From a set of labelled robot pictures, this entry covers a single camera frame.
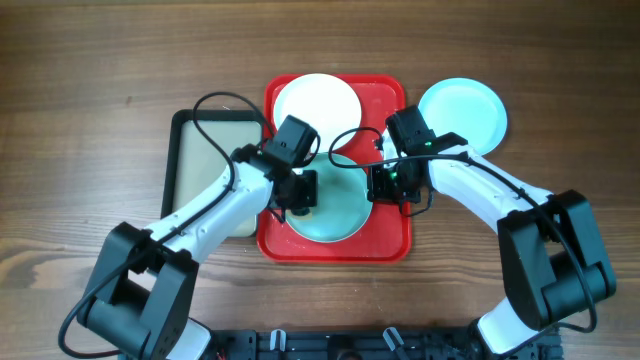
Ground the light blue plate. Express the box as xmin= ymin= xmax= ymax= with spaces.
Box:
xmin=418 ymin=77 xmax=508 ymax=155
xmin=286 ymin=153 xmax=373 ymax=243

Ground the white round plate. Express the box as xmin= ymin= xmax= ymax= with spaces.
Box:
xmin=273 ymin=73 xmax=363 ymax=153

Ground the green and yellow sponge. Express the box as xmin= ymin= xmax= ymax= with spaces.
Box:
xmin=290 ymin=207 xmax=313 ymax=220

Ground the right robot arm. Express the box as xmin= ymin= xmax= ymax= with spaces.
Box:
xmin=368 ymin=106 xmax=617 ymax=359

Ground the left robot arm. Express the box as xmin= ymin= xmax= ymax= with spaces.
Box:
xmin=69 ymin=116 xmax=320 ymax=359

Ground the red plastic tray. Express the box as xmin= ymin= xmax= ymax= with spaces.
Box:
xmin=256 ymin=74 xmax=412 ymax=264

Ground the black tray with soapy water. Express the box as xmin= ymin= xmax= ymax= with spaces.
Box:
xmin=160 ymin=109 xmax=262 ymax=218

